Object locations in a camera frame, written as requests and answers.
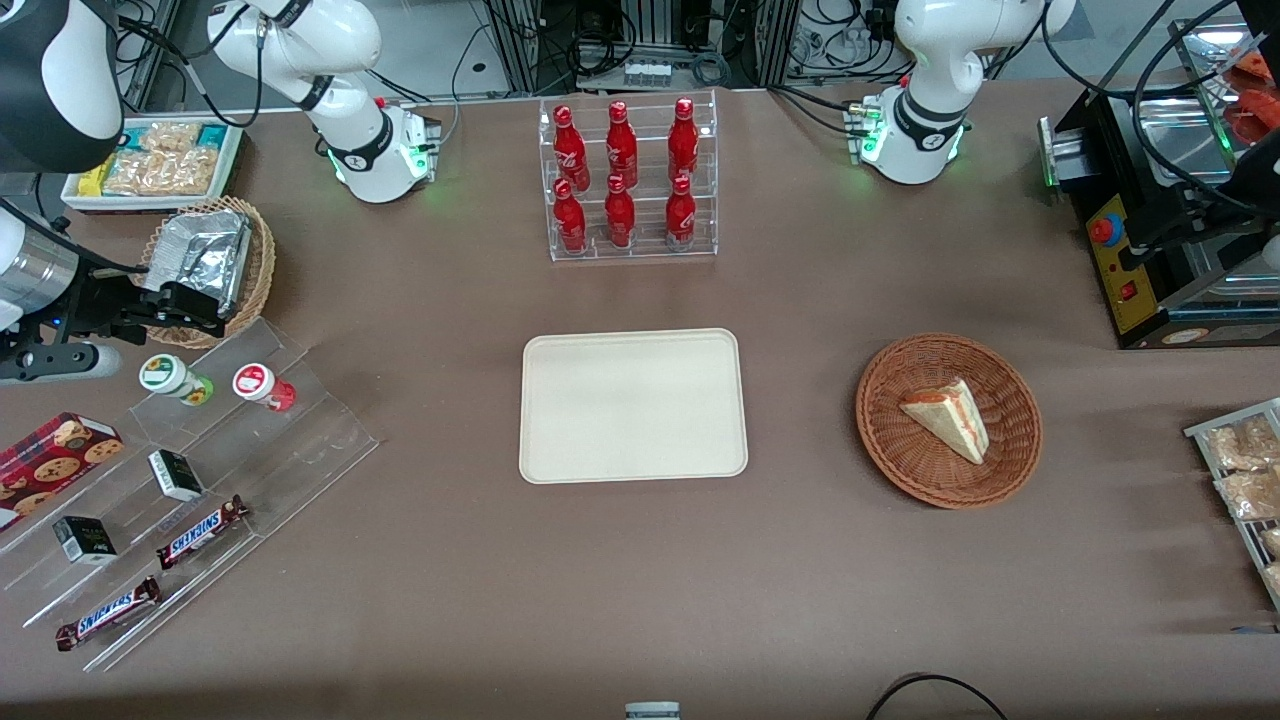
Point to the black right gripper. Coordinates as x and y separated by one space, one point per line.
100 303

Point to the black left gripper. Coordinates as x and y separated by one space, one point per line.
1223 211

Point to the green gum bottle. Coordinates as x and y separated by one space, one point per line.
172 379

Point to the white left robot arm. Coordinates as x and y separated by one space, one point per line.
925 130

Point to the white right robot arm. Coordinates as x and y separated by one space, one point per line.
365 150

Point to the red gum bottle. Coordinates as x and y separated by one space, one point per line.
258 384

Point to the cream plastic tray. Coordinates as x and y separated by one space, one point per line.
632 405

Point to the aluminium foil container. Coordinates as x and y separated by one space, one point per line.
205 250

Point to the black sealing machine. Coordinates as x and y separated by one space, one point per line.
1150 310

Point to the small wicker basket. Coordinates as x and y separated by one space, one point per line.
262 260

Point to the clear cracker packet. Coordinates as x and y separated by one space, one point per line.
160 173
170 134

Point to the white snack bin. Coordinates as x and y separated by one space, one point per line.
232 165

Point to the yellow snack packet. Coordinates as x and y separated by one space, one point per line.
91 181

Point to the small black box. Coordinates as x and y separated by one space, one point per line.
85 540
176 475

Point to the teal snack packet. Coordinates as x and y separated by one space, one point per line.
128 138
212 135

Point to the clear acrylic stepped rack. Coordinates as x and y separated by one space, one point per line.
290 450

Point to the red food packet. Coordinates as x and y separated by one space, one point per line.
1255 100

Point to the red cookie box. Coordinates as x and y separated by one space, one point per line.
55 460

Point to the Snickers bar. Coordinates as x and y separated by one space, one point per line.
108 613
200 532

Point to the clear bagged snack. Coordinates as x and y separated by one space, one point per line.
1250 493
1242 445

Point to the wrapped triangle sandwich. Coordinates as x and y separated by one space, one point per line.
950 418

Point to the round brown wicker basket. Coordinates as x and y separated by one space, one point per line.
900 450

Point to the red cola bottle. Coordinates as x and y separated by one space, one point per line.
568 145
681 213
620 215
684 140
570 220
621 145

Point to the clear acrylic bottle rack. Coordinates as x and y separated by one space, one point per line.
650 250

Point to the white connector block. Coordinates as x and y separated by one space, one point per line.
648 74

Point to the small grey device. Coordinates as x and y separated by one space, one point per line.
652 711

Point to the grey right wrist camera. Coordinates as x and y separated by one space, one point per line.
50 362

